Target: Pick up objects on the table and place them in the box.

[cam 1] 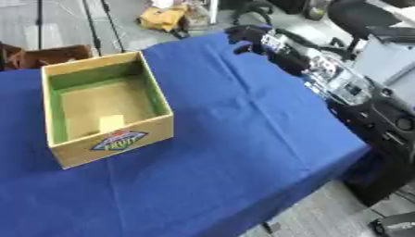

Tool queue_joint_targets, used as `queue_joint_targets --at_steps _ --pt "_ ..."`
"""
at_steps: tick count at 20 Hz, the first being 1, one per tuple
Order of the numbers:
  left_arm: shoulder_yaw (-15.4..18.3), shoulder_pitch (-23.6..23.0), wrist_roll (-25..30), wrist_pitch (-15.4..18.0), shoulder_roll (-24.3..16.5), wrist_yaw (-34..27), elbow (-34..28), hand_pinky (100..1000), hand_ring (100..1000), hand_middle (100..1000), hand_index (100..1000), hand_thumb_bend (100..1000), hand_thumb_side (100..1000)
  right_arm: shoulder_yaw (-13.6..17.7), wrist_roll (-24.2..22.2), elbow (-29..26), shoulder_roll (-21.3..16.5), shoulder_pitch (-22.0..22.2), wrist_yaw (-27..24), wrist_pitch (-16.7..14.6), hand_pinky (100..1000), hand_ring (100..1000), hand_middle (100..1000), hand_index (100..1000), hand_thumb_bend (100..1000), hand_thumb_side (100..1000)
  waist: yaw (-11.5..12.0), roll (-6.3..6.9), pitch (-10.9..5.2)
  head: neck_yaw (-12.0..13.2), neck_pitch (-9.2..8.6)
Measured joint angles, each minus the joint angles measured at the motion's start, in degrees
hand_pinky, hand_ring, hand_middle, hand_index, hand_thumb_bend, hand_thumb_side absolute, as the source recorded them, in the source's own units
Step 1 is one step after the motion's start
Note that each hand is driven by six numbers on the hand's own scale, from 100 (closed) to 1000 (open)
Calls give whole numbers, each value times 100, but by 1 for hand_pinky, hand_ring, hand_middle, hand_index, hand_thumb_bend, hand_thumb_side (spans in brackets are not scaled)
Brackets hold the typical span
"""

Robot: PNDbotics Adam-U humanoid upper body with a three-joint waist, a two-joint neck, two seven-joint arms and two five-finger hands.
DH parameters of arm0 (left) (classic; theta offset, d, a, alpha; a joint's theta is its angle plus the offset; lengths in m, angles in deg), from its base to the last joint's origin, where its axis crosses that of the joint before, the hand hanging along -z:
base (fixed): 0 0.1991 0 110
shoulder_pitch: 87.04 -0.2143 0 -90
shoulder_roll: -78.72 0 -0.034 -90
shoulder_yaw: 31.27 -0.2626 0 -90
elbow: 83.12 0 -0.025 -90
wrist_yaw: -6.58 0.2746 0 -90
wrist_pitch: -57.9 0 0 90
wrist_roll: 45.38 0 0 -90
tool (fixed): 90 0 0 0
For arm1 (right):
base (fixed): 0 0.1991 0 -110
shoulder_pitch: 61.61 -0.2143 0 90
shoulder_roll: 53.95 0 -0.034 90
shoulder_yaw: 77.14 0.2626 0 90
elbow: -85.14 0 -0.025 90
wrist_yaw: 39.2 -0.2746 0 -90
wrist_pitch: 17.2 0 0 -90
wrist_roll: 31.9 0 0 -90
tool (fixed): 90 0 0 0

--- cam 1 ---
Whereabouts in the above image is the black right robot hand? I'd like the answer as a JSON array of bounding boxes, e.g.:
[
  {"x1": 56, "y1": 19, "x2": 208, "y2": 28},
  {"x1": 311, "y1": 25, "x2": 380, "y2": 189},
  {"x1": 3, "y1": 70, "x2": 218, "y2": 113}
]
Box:
[{"x1": 221, "y1": 24, "x2": 315, "y2": 78}]

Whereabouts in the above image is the tan cardboard box green inside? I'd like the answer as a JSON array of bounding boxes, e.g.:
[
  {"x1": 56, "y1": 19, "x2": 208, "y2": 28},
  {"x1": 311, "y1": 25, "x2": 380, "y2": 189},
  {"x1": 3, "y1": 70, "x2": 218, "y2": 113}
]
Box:
[{"x1": 40, "y1": 50, "x2": 175, "y2": 170}]

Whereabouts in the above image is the brown cardboard box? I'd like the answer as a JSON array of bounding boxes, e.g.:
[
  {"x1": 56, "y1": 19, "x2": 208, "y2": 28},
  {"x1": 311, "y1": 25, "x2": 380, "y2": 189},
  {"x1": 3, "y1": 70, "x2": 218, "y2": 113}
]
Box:
[{"x1": 0, "y1": 42, "x2": 94, "y2": 72}]

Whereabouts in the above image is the black office chair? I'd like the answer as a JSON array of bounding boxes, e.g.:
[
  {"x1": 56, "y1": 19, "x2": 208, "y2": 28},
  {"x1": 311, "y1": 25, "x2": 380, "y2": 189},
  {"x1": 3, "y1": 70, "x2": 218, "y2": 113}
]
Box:
[
  {"x1": 325, "y1": 0, "x2": 415, "y2": 54},
  {"x1": 230, "y1": 0, "x2": 276, "y2": 26}
]

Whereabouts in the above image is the yellow bag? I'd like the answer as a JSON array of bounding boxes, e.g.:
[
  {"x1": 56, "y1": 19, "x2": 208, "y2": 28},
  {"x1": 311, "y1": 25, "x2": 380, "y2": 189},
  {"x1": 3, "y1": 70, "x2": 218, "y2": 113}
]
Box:
[{"x1": 136, "y1": 3, "x2": 192, "y2": 34}]

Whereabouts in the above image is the black tripod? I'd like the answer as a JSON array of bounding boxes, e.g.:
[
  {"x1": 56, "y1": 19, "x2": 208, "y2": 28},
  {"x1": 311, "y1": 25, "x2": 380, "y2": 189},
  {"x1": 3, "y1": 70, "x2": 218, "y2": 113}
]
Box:
[
  {"x1": 79, "y1": 0, "x2": 129, "y2": 57},
  {"x1": 33, "y1": 0, "x2": 45, "y2": 51}
]

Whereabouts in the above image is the pale yellow block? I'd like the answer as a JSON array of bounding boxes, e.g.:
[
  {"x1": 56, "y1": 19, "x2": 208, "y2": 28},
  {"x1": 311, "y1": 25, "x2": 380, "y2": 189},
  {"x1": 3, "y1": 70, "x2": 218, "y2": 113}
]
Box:
[{"x1": 97, "y1": 114, "x2": 127, "y2": 134}]

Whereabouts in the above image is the black device on floor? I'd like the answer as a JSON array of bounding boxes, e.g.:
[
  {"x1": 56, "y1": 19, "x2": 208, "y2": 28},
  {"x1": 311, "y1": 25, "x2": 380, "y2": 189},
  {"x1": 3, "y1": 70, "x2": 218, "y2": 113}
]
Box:
[{"x1": 368, "y1": 210, "x2": 415, "y2": 237}]

